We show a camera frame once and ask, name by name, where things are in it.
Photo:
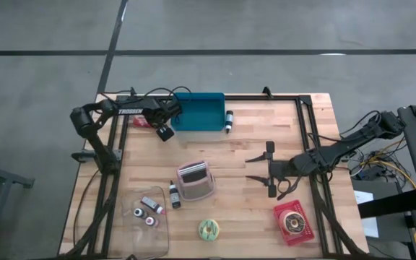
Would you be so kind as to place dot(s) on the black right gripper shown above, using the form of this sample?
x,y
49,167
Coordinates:
x,y
284,168

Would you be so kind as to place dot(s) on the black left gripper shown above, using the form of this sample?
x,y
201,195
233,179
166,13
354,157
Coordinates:
x,y
164,113

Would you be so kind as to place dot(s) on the red snack packet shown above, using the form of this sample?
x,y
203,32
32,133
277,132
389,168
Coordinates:
x,y
141,122

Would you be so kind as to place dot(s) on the orange toy donut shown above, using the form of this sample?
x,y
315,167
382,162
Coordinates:
x,y
284,222

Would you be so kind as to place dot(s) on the black bottle with white band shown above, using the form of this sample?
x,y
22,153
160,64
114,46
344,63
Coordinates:
x,y
229,121

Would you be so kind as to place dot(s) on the green frosted toy donut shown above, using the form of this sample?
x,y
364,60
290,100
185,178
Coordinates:
x,y
208,230

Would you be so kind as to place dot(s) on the clear plastic container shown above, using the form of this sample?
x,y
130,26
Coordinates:
x,y
146,242

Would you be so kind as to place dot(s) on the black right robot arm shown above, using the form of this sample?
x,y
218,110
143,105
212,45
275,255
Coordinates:
x,y
338,151

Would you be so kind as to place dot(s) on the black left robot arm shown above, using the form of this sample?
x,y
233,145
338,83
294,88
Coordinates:
x,y
130,111

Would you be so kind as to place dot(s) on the blue plastic bin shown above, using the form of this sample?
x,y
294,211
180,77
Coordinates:
x,y
198,112

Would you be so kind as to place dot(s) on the red perforated plastic basket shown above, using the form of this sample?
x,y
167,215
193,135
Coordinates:
x,y
302,240

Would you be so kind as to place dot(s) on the white paper sheet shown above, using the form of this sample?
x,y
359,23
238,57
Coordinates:
x,y
365,202

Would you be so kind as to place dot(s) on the black cart shelf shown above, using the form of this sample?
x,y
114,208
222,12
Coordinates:
x,y
392,204

